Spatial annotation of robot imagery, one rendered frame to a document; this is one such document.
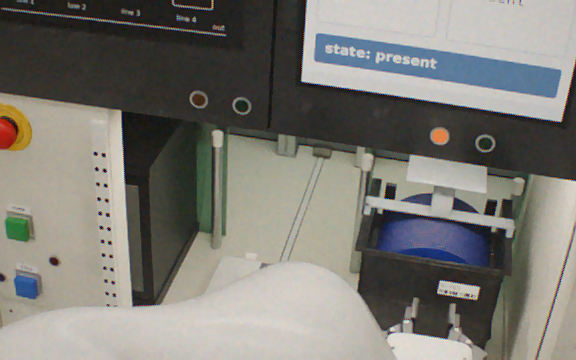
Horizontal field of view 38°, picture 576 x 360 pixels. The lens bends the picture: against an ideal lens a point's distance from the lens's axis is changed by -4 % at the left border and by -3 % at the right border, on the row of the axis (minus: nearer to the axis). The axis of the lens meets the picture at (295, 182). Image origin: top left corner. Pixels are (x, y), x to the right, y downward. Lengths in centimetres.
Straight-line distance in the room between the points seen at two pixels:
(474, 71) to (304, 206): 96
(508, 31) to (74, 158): 54
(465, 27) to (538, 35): 7
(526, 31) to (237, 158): 117
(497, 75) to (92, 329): 54
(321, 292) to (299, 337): 3
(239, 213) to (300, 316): 127
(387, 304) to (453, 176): 22
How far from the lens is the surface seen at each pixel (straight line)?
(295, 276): 52
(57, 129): 108
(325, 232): 174
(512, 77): 91
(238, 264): 158
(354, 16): 90
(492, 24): 89
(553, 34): 89
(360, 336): 54
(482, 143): 94
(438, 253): 130
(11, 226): 118
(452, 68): 91
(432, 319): 135
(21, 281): 123
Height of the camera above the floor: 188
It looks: 32 degrees down
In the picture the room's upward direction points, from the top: 4 degrees clockwise
